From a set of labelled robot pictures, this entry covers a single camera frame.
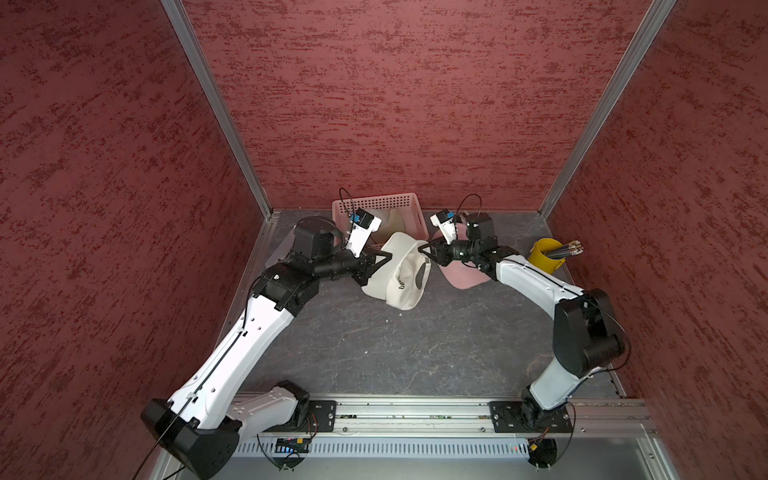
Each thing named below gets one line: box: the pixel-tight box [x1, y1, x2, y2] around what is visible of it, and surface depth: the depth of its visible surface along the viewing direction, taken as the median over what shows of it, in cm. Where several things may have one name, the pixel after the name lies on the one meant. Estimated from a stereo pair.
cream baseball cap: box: [361, 231, 432, 311], surface depth 72 cm
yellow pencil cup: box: [528, 238, 566, 274], surface depth 97 cm
